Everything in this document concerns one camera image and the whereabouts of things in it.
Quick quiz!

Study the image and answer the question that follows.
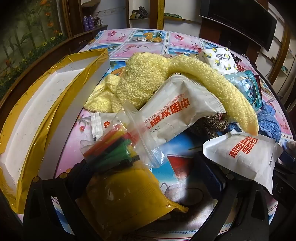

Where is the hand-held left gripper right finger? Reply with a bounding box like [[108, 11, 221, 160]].
[[196, 155, 271, 241]]

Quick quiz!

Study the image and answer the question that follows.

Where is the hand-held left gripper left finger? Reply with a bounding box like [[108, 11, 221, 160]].
[[23, 160, 97, 241]]

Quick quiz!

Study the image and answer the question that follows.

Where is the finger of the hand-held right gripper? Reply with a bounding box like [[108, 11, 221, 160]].
[[279, 140, 296, 164]]

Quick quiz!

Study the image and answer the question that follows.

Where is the zip bag of coloured straws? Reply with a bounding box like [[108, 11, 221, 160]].
[[80, 102, 167, 174]]

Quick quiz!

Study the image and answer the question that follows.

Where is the white pouch red print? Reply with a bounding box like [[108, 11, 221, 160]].
[[203, 130, 284, 194]]

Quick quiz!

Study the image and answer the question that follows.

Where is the yellow plastic packet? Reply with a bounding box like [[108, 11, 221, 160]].
[[87, 167, 189, 232]]

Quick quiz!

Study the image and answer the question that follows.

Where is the brown knitted glove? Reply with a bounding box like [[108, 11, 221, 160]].
[[192, 112, 228, 139]]

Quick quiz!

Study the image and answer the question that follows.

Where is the gold-lined white box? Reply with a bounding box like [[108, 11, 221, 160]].
[[0, 47, 110, 215]]

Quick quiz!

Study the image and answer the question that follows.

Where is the teal cartoon packet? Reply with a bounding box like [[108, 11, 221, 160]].
[[225, 71, 263, 112]]

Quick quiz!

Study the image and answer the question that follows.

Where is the large white packet red print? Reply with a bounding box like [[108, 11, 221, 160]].
[[136, 73, 227, 147]]

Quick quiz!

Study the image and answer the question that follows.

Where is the fuzzy yellow cloth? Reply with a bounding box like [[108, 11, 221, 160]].
[[116, 52, 258, 136]]

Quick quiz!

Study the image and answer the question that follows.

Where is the lemon-print tissue pack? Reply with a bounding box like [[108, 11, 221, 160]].
[[199, 47, 238, 76]]

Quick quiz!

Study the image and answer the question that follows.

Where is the small white sachet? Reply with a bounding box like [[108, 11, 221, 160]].
[[91, 113, 116, 142]]

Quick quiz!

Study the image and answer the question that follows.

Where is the printed tablecloth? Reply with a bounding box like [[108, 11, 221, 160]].
[[39, 28, 292, 234]]

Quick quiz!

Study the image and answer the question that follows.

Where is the black television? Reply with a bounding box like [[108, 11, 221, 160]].
[[199, 0, 278, 52]]

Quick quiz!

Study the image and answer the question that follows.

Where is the artificial flower display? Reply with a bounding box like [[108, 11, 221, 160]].
[[0, 0, 70, 93]]

